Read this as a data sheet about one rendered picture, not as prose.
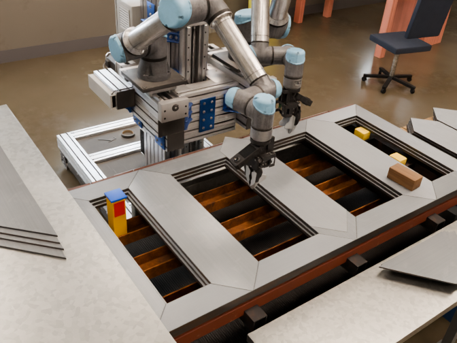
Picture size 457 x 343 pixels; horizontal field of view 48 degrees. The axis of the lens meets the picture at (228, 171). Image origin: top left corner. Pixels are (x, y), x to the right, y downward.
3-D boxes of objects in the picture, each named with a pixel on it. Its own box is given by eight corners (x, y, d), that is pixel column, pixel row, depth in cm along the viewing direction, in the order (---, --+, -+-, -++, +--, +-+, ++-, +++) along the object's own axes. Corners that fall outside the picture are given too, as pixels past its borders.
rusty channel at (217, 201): (383, 148, 264) (385, 139, 261) (66, 267, 180) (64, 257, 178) (370, 140, 270) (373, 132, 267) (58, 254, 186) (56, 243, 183)
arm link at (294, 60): (303, 46, 207) (308, 52, 200) (300, 72, 213) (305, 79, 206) (283, 45, 207) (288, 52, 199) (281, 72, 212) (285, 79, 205)
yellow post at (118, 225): (127, 240, 193) (125, 199, 183) (115, 244, 191) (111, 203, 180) (122, 232, 197) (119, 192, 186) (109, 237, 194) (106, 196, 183)
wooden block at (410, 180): (419, 186, 206) (423, 175, 203) (411, 191, 202) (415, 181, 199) (394, 172, 213) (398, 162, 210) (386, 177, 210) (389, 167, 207)
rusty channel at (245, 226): (414, 166, 251) (417, 158, 248) (88, 305, 167) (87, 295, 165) (401, 158, 256) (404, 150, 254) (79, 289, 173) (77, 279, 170)
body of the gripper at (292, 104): (273, 113, 217) (276, 86, 211) (289, 109, 221) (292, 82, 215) (285, 119, 212) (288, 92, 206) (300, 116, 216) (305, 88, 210)
